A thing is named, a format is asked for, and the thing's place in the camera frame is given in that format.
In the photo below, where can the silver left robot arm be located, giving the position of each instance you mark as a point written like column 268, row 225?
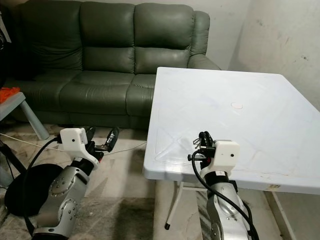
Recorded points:
column 65, row 185

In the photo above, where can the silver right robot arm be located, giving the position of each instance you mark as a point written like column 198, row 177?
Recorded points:
column 222, row 210

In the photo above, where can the white plastic folding table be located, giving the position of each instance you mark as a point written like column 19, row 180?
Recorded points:
column 230, row 120

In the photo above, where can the grey-green leather sofa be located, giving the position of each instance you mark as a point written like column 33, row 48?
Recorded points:
column 105, row 65

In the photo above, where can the small grey side table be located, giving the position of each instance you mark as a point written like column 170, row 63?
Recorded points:
column 12, row 106

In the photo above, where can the black standing fan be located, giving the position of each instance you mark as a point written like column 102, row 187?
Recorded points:
column 27, row 192

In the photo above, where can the orange mesh item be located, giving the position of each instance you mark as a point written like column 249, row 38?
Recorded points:
column 8, row 93

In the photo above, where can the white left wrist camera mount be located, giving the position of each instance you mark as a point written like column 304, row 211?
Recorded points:
column 75, row 140

